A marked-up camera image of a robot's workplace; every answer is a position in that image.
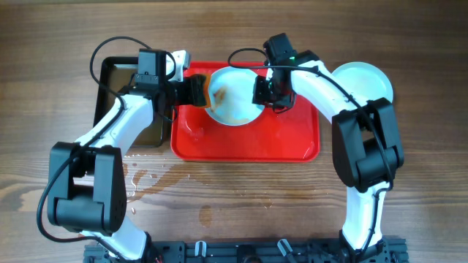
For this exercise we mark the orange green sponge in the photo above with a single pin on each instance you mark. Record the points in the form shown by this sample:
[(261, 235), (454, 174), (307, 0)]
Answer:
[(208, 91)]

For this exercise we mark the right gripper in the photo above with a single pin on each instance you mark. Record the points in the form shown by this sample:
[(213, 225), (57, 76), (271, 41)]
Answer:
[(261, 97)]

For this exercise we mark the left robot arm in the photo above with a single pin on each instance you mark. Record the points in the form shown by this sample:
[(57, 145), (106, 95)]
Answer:
[(86, 190)]

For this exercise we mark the white plate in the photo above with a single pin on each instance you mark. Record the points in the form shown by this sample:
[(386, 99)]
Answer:
[(361, 78), (231, 92)]

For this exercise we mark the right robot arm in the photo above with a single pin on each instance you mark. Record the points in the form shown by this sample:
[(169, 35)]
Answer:
[(366, 146)]

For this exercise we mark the black water tray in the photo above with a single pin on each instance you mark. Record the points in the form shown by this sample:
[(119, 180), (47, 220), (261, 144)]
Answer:
[(116, 72)]

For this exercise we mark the red plastic tray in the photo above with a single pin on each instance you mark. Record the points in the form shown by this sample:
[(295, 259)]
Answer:
[(293, 136)]

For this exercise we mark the black mounting rail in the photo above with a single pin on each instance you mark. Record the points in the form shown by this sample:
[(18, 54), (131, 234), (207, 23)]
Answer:
[(315, 250)]

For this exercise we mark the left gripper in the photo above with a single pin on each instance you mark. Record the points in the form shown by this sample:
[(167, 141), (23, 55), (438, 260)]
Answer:
[(190, 90)]

